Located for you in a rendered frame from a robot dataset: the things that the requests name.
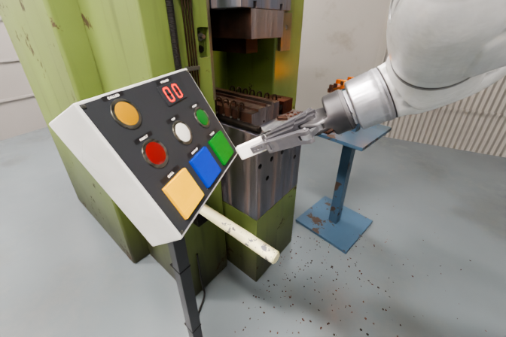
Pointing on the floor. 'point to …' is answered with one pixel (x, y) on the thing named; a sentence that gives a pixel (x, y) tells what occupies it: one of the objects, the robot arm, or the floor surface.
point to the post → (185, 286)
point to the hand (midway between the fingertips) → (253, 147)
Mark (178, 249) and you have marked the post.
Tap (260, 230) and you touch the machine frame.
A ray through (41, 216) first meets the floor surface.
